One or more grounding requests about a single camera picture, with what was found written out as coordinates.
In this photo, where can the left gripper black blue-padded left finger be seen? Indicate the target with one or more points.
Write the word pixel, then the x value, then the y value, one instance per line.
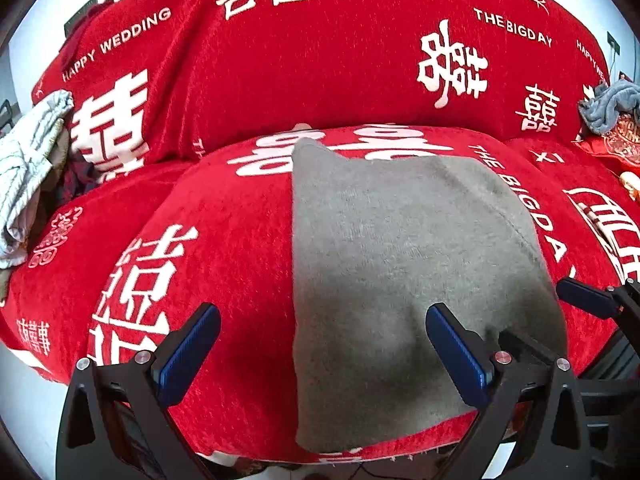
pixel 115 422

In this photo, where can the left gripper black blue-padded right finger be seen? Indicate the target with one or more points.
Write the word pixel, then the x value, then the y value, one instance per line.
pixel 553 443

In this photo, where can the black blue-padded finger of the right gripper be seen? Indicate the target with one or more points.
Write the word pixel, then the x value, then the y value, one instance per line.
pixel 525 349
pixel 611 302

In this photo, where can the grey knit sweater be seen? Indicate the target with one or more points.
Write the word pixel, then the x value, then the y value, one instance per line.
pixel 375 243

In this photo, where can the red embroidered cushion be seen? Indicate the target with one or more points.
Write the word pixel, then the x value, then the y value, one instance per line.
pixel 618 150

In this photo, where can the grey-blue crumpled cloth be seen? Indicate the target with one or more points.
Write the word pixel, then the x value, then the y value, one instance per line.
pixel 603 109

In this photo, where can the dark plaid cloth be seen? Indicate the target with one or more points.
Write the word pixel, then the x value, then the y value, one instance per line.
pixel 78 178

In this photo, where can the pale green striped cloth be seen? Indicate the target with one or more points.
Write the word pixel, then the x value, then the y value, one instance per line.
pixel 25 164

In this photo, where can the red sofa cover with characters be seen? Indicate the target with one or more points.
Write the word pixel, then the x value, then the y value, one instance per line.
pixel 191 110

